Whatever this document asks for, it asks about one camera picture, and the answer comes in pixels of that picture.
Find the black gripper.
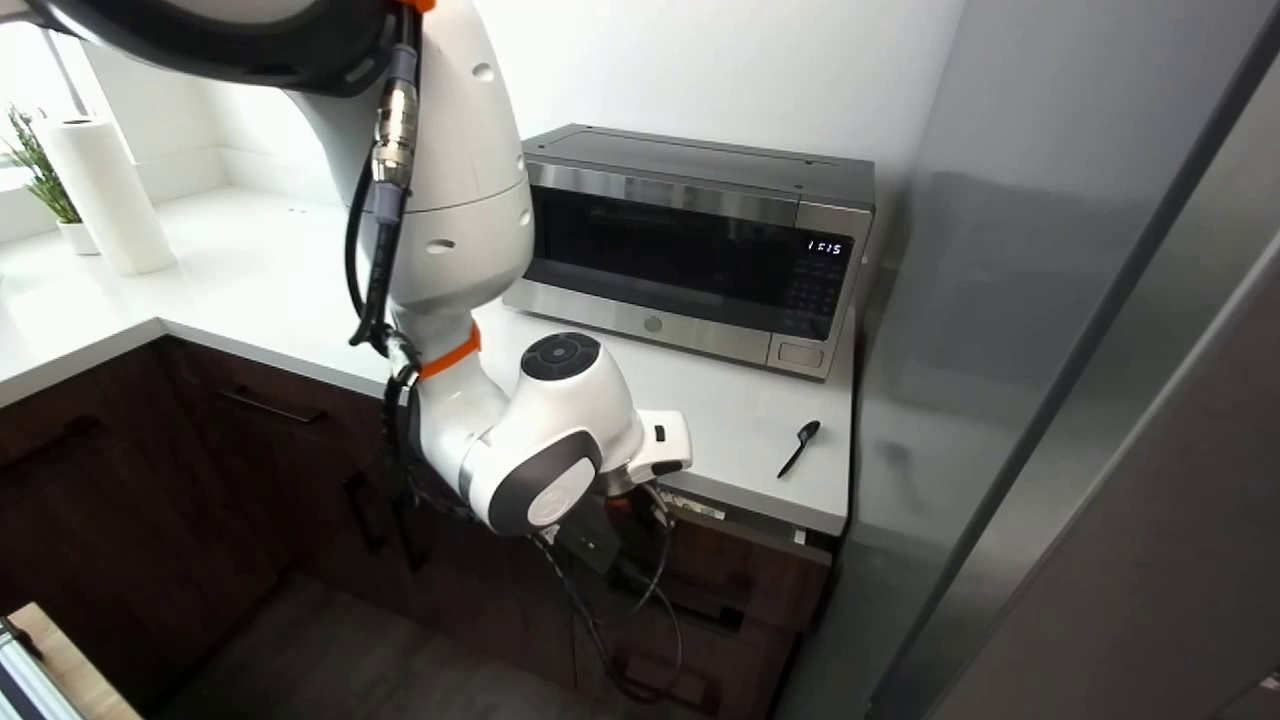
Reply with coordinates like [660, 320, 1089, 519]
[546, 496, 644, 581]

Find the wood-front drawer white inside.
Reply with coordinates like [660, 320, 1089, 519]
[602, 485, 838, 641]

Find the black pen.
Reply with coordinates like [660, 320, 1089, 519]
[770, 414, 825, 485]

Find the stainless steel microwave oven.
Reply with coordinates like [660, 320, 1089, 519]
[510, 121, 881, 383]

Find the dark wood base cabinet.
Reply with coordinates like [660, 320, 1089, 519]
[0, 331, 845, 720]

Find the grey stainless refrigerator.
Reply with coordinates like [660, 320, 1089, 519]
[774, 0, 1280, 720]

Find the wooden robot cart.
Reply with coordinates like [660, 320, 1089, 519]
[0, 595, 144, 720]

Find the white paper towel roll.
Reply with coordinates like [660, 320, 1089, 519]
[49, 110, 178, 279]

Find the white plant pot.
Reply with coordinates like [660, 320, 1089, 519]
[51, 216, 103, 259]

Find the small green plant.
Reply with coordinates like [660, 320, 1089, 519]
[0, 109, 89, 229]

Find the black cabinet handle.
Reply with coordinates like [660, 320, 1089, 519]
[217, 383, 332, 431]
[343, 468, 389, 560]
[607, 645, 723, 714]

